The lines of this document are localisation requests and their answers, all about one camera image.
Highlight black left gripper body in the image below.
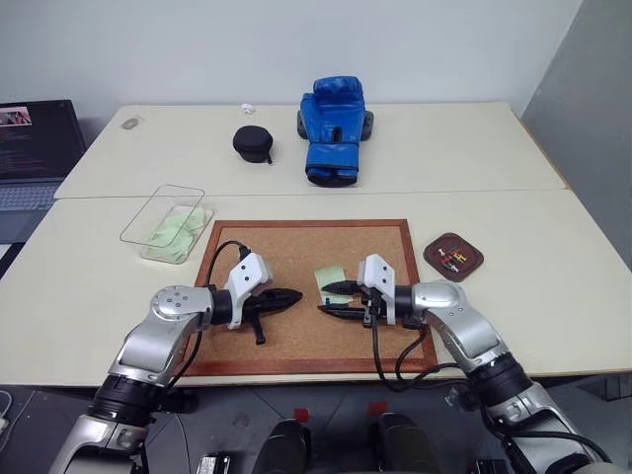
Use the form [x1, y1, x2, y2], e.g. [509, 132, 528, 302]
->
[241, 290, 273, 347]

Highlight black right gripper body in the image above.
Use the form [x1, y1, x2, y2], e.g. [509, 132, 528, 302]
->
[359, 289, 389, 330]

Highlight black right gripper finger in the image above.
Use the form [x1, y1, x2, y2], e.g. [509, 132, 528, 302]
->
[316, 304, 369, 322]
[320, 279, 366, 297]

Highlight green sticky note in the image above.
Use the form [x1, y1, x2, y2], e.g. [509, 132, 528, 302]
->
[314, 266, 354, 306]

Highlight brown square tray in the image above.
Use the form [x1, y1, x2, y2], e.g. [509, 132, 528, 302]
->
[423, 231, 486, 283]

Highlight clear plastic box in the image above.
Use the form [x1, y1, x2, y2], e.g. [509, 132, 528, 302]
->
[118, 184, 216, 267]

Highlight crumpled green notes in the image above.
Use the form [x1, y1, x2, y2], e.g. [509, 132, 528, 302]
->
[146, 205, 209, 264]

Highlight dark rounded shape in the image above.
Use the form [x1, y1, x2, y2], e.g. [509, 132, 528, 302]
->
[375, 412, 437, 474]
[265, 418, 313, 474]

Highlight black round zip case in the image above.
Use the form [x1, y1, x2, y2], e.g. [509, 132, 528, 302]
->
[232, 124, 275, 166]

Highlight blue boxing glove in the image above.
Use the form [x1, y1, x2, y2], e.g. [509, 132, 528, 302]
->
[297, 75, 369, 189]

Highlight black object behind glove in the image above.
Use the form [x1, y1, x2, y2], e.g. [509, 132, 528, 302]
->
[295, 109, 375, 142]

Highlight dark laptop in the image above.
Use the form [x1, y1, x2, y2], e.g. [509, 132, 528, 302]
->
[0, 99, 88, 246]

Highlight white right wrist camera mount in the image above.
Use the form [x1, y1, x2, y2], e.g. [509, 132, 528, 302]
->
[355, 253, 399, 327]

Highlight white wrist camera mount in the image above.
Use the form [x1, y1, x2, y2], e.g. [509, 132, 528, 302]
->
[355, 253, 399, 327]
[225, 253, 276, 331]

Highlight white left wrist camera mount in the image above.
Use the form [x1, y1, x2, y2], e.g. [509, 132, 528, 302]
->
[225, 253, 276, 331]

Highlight cork board with wooden frame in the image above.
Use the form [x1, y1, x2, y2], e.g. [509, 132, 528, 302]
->
[184, 218, 439, 377]

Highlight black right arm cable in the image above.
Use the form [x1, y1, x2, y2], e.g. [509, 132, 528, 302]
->
[369, 315, 470, 394]

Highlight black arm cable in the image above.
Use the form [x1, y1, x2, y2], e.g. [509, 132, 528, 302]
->
[165, 240, 254, 396]
[369, 315, 470, 394]

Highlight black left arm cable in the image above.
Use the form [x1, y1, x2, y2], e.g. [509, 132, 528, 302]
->
[165, 240, 254, 396]

